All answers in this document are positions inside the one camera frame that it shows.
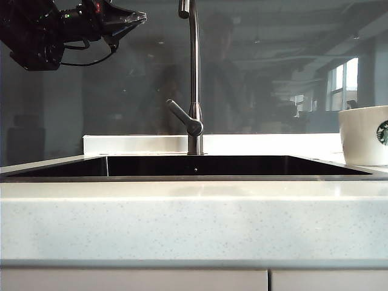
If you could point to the black undermount sink basin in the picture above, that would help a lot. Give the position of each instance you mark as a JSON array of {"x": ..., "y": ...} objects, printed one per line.
[{"x": 151, "y": 165}]

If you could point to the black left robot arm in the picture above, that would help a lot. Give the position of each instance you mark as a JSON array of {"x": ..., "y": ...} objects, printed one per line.
[{"x": 33, "y": 33}]

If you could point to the white Starbucks ceramic mug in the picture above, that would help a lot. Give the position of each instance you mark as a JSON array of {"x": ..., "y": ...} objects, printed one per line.
[{"x": 360, "y": 139}]

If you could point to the stainless steel faucet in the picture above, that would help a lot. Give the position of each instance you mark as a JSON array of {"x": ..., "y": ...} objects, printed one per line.
[{"x": 194, "y": 75}]

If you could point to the narrow white cabinet door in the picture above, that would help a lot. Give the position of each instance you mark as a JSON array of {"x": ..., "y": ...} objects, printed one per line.
[{"x": 330, "y": 280}]

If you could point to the wide white cabinet door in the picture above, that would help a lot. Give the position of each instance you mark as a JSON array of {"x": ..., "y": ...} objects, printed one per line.
[{"x": 133, "y": 280}]

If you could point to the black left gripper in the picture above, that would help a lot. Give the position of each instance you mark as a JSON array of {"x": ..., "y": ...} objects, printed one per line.
[{"x": 95, "y": 22}]

